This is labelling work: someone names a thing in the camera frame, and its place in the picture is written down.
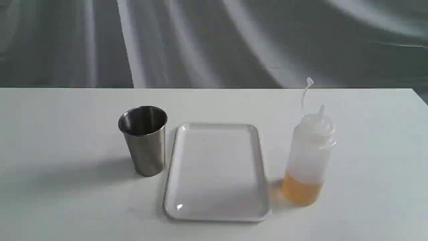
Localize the grey fabric backdrop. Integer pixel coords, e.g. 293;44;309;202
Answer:
0;0;428;102

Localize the stainless steel cup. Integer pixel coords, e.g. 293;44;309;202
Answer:
118;106;168;177

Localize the white plastic tray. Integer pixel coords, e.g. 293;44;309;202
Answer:
164;123;272;222

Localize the clear squeeze bottle with oil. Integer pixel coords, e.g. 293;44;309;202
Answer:
281;77;337;207

